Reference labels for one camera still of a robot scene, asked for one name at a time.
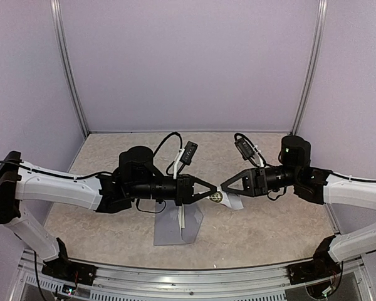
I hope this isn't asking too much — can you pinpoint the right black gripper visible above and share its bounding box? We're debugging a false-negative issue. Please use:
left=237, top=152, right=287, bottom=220
left=221, top=165, right=300, bottom=198

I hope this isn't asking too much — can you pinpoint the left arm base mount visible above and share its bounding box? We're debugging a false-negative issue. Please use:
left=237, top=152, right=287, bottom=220
left=41, top=238, right=98, bottom=286

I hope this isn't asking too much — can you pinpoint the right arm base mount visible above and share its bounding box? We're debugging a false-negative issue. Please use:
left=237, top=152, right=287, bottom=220
left=287, top=235, right=343, bottom=285

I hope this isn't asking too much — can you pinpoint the green round seal sticker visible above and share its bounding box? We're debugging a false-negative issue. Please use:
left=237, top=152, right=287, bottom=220
left=209, top=191, right=223, bottom=203

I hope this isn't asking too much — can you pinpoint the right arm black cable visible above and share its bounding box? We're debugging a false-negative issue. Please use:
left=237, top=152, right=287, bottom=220
left=328, top=172, right=376, bottom=186

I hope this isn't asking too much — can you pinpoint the front aluminium rail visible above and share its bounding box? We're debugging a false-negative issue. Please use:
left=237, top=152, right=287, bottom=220
left=7, top=250, right=374, bottom=300

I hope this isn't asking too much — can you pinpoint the left aluminium frame post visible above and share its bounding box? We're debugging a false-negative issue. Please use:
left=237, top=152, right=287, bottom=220
left=50, top=0, right=91, bottom=139

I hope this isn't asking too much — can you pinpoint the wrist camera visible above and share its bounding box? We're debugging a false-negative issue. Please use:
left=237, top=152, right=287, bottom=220
left=172, top=141, right=198, bottom=179
left=234, top=133, right=266, bottom=167

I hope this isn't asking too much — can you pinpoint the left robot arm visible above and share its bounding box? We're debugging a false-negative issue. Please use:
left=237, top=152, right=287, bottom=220
left=0, top=146, right=217, bottom=279

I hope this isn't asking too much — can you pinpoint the right aluminium frame post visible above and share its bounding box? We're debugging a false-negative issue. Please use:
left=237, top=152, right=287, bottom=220
left=290, top=0, right=328, bottom=135

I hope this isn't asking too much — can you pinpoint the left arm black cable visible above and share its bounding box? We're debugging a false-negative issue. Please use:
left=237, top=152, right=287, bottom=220
left=153, top=131, right=184, bottom=175

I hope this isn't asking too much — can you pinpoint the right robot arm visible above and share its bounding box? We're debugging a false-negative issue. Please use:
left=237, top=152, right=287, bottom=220
left=221, top=133, right=376, bottom=278

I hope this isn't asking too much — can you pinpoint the aluminium frame post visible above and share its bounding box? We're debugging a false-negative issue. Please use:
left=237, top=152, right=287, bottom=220
left=290, top=0, right=328, bottom=135
left=50, top=0, right=91, bottom=139

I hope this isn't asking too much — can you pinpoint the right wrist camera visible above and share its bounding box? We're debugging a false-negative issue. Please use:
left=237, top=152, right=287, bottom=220
left=234, top=133, right=266, bottom=167

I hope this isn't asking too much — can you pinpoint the beige lined letter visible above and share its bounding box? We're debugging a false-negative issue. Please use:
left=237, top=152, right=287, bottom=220
left=177, top=205, right=185, bottom=230

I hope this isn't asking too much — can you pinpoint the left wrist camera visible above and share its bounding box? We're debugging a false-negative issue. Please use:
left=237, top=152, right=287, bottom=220
left=172, top=141, right=198, bottom=179

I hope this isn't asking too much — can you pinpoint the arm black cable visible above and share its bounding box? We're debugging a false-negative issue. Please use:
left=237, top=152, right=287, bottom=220
left=153, top=131, right=184, bottom=175
left=328, top=172, right=376, bottom=186

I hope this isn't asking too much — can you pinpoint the grey paper envelope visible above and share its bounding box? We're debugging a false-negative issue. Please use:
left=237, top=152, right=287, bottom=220
left=154, top=201, right=204, bottom=246

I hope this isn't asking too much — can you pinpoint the white sticker sheet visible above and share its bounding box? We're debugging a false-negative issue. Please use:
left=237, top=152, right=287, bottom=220
left=217, top=188, right=244, bottom=211

